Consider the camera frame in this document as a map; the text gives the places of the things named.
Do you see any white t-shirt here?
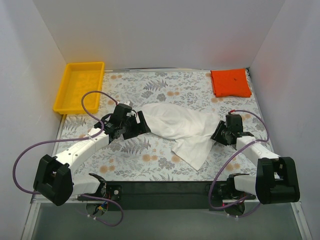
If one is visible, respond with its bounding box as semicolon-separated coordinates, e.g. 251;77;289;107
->
141;103;221;171

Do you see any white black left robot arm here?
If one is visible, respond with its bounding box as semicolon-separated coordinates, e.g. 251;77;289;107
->
33;103;151;206

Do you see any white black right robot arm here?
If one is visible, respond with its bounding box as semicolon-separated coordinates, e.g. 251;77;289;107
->
211;110;301;205

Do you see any floral patterned table mat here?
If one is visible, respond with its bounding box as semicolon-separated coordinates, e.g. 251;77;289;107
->
49;70;274;182

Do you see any folded orange t-shirt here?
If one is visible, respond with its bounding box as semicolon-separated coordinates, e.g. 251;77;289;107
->
210;68;252;98

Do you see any yellow plastic tray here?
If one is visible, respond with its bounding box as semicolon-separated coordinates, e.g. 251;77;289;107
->
53;61;105;115

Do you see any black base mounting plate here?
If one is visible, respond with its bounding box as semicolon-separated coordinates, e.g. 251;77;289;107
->
77;180;256;216

